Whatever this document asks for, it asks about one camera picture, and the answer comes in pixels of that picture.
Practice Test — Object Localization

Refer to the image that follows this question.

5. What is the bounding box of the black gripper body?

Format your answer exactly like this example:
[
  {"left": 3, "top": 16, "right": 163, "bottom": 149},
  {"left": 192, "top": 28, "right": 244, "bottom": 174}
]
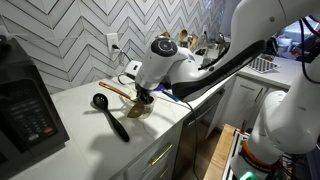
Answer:
[{"left": 135, "top": 82, "right": 157, "bottom": 100}]

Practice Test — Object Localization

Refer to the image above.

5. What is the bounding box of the long wooden spoon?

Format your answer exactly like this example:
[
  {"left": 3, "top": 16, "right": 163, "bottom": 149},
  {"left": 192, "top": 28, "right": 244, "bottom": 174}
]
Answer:
[{"left": 97, "top": 80, "right": 138, "bottom": 102}]

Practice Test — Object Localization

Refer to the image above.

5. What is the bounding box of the black slotted spoon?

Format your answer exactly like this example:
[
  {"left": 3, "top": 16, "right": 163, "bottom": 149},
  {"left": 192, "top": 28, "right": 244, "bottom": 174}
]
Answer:
[{"left": 92, "top": 92, "right": 131, "bottom": 143}]

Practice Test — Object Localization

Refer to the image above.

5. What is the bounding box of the pale wooden spoon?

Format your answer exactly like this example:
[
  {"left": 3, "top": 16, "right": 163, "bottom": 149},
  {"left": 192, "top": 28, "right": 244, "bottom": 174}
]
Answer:
[{"left": 178, "top": 28, "right": 189, "bottom": 47}]

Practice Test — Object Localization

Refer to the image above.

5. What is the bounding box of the glass kettle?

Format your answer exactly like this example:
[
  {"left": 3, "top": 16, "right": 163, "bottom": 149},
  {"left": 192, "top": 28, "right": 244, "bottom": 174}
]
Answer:
[{"left": 201, "top": 41, "right": 230, "bottom": 66}]

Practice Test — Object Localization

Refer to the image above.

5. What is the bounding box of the wooden board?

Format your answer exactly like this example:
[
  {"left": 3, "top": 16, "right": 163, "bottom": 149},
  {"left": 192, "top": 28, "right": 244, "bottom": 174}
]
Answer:
[{"left": 202, "top": 123, "right": 237, "bottom": 180}]

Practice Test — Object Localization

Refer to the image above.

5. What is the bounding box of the black microwave oven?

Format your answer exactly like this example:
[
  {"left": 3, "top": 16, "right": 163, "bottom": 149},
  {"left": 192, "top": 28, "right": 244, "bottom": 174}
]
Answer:
[{"left": 0, "top": 34, "right": 71, "bottom": 180}]

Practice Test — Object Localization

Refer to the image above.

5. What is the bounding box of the checkered drying mat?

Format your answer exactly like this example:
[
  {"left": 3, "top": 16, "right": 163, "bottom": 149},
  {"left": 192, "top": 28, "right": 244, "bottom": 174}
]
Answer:
[{"left": 246, "top": 55, "right": 282, "bottom": 75}]

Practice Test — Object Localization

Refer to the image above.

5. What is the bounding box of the blue handled tool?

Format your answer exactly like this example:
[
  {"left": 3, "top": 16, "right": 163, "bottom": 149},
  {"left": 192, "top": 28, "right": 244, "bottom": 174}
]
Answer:
[{"left": 161, "top": 89, "right": 181, "bottom": 103}]

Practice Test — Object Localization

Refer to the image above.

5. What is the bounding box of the black power cable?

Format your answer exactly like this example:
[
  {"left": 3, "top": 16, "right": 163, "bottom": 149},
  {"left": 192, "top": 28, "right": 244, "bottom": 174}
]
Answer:
[{"left": 112, "top": 43, "right": 137, "bottom": 86}]

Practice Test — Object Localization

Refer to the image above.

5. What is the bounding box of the gold cabinet handle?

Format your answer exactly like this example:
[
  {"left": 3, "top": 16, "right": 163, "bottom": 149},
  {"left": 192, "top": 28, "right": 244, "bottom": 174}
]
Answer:
[{"left": 148, "top": 142, "right": 174, "bottom": 167}]

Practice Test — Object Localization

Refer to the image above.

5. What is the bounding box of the black hanging cable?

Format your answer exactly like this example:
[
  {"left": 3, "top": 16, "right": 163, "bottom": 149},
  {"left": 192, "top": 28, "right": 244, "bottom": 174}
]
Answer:
[{"left": 161, "top": 91, "right": 202, "bottom": 180}]

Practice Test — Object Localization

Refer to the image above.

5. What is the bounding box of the steel dishwasher handle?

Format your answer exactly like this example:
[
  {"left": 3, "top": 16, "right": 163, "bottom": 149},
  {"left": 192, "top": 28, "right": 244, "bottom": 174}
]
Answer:
[{"left": 186, "top": 88, "right": 226, "bottom": 127}]

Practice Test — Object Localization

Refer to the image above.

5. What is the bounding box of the white wall outlet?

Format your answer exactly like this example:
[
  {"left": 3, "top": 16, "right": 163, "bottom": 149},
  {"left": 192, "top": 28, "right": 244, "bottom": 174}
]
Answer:
[{"left": 106, "top": 32, "right": 120, "bottom": 54}]

